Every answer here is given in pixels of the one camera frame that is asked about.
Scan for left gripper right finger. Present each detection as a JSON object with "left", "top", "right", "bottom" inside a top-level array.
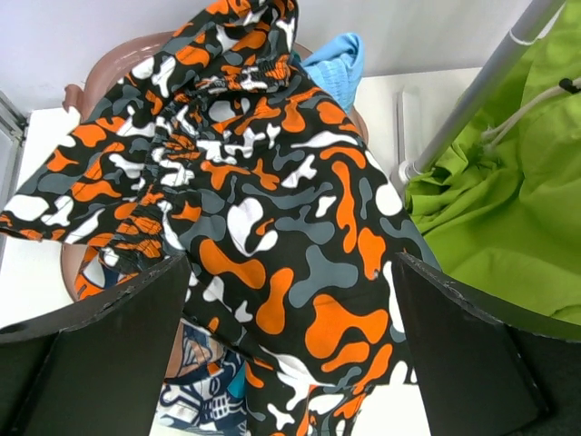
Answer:
[{"left": 393, "top": 253, "right": 580, "bottom": 435}]

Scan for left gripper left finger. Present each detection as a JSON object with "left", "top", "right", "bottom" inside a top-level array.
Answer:
[{"left": 1, "top": 254, "right": 191, "bottom": 435}]

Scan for orange blue patterned shorts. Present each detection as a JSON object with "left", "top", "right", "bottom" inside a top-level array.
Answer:
[{"left": 61, "top": 245, "right": 247, "bottom": 435}]

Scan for lime green shorts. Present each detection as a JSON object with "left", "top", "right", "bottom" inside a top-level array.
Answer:
[{"left": 406, "top": 1, "right": 580, "bottom": 324}]

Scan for orange grey camouflage shorts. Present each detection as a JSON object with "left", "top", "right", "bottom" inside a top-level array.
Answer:
[{"left": 1, "top": 1, "right": 435, "bottom": 435}]

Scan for light blue shorts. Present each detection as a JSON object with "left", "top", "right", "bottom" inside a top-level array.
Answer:
[{"left": 300, "top": 33, "right": 365, "bottom": 114}]

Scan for pink translucent plastic basin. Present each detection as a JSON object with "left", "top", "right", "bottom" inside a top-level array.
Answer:
[{"left": 53, "top": 23, "right": 373, "bottom": 307}]

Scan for metal clothes rack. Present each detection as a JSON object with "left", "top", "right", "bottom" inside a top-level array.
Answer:
[{"left": 390, "top": 1, "right": 565, "bottom": 194}]

